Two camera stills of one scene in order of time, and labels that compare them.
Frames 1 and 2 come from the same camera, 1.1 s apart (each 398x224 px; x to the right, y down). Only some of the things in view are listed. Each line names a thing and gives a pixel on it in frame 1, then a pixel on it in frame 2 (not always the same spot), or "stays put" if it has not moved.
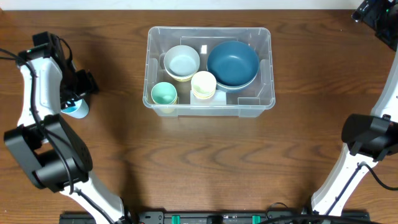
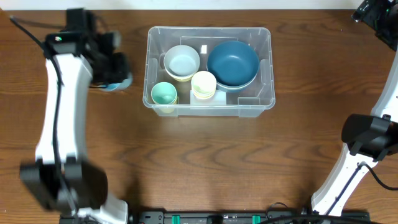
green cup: x=163 y=93 stays put
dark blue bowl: x=236 y=65 stays put
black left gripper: x=82 y=88 → x=119 y=72
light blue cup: x=79 y=111 → x=118 y=86
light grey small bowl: x=181 y=61 stays put
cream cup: x=203 y=84 stays put
